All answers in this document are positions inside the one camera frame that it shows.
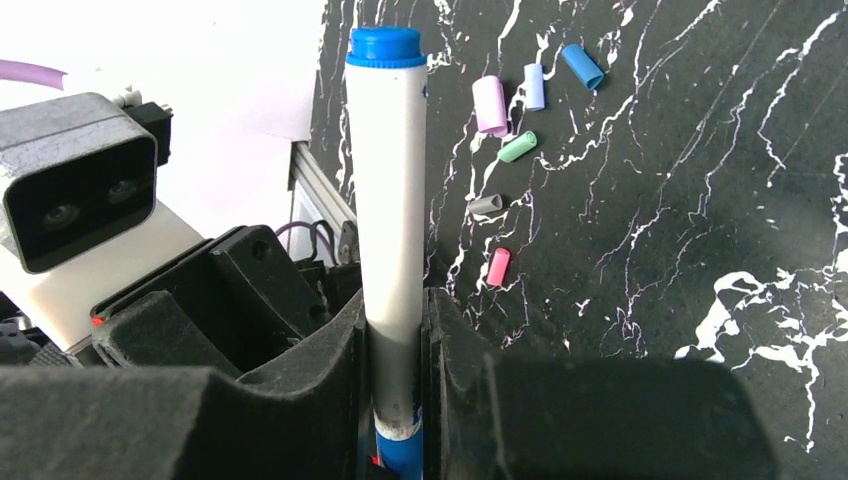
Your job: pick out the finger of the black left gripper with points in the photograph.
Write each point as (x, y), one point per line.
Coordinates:
(233, 304)

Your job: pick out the small pink marker cap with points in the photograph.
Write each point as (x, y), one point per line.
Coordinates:
(498, 266)

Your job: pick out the small dark grey marker cap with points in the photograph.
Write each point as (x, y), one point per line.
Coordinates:
(486, 205)

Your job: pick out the aluminium rail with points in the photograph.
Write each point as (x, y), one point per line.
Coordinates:
(314, 198)

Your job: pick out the small lavender marker cap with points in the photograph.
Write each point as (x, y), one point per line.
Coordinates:
(534, 87)

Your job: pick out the small light blue marker cap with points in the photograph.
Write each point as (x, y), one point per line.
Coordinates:
(583, 66)

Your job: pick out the small green marker cap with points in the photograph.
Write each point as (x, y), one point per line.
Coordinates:
(519, 146)

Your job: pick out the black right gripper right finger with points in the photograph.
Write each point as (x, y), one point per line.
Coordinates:
(492, 414)

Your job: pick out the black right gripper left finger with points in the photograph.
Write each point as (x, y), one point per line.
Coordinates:
(296, 417)

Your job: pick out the pink highlighter cap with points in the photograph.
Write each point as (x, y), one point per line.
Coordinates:
(489, 106)

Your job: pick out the white marker dark blue cap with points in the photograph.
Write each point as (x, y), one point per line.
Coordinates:
(386, 87)

